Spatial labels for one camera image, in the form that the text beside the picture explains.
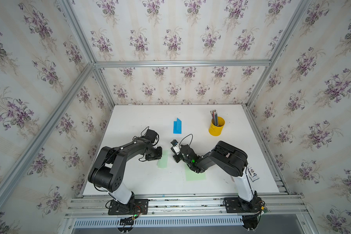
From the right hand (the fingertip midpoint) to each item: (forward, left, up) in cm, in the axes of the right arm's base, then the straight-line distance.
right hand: (173, 148), depth 95 cm
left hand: (-7, +7, +1) cm, 10 cm away
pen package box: (-17, -46, +1) cm, 50 cm away
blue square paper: (+17, -2, +1) cm, 17 cm away
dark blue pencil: (+17, -27, +17) cm, 36 cm away
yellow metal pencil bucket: (+10, -29, +7) cm, 31 cm away
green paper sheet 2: (-18, -11, +2) cm, 21 cm away
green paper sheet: (-10, +6, 0) cm, 12 cm away
